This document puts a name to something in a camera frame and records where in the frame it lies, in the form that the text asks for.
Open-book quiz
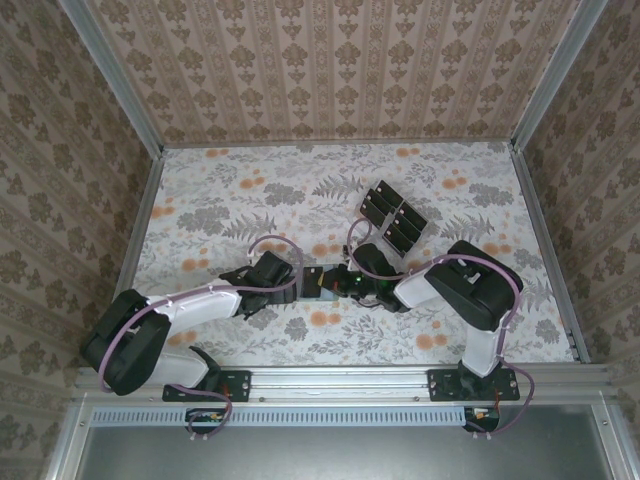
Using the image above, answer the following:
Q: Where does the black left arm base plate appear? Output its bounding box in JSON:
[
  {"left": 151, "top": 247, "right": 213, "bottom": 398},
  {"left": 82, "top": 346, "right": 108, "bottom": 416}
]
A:
[{"left": 162, "top": 368, "right": 253, "bottom": 403}]

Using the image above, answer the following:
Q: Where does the white slotted cable duct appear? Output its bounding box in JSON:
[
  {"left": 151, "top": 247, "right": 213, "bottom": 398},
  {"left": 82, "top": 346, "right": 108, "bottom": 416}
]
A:
[{"left": 92, "top": 405, "right": 469, "bottom": 429}]

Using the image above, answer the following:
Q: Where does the floral patterned table mat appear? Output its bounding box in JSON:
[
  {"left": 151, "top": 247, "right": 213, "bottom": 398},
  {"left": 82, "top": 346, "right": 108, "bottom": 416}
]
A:
[{"left": 107, "top": 141, "right": 576, "bottom": 369}]

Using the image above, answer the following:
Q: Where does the aluminium frame rail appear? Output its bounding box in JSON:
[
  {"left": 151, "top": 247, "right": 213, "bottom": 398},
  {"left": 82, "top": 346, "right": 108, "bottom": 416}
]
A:
[{"left": 72, "top": 364, "right": 616, "bottom": 402}]

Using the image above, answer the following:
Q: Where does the black folding card holder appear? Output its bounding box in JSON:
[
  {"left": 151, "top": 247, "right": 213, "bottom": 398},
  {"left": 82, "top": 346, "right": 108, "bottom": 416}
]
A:
[{"left": 358, "top": 179, "right": 430, "bottom": 254}]

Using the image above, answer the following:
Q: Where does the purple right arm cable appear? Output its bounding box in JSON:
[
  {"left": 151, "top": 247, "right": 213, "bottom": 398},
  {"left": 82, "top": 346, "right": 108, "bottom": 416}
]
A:
[{"left": 346, "top": 217, "right": 537, "bottom": 442}]

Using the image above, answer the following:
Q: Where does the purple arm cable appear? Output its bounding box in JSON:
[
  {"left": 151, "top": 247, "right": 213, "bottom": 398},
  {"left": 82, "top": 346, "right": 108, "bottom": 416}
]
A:
[
  {"left": 346, "top": 217, "right": 537, "bottom": 442},
  {"left": 98, "top": 234, "right": 302, "bottom": 444}
]

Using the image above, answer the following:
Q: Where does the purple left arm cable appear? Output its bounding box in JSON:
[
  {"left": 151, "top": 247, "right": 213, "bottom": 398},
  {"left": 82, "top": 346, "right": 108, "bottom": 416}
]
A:
[{"left": 98, "top": 234, "right": 302, "bottom": 444}]

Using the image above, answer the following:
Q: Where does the black card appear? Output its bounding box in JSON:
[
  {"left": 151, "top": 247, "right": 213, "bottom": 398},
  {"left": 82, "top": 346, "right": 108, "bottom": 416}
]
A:
[{"left": 302, "top": 266, "right": 326, "bottom": 300}]

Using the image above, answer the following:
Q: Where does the grey metal sheet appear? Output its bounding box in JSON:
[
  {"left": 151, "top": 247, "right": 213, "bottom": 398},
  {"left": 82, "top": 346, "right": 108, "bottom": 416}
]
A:
[{"left": 47, "top": 403, "right": 640, "bottom": 480}]

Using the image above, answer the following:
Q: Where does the aluminium frame post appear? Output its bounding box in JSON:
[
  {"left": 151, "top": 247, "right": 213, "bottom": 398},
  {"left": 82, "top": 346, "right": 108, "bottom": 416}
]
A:
[
  {"left": 58, "top": 0, "right": 166, "bottom": 154},
  {"left": 509, "top": 0, "right": 609, "bottom": 150}
]

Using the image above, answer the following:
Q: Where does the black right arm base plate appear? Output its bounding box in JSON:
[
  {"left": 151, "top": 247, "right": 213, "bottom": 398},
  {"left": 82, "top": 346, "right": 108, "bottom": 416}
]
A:
[{"left": 428, "top": 368, "right": 521, "bottom": 403}]

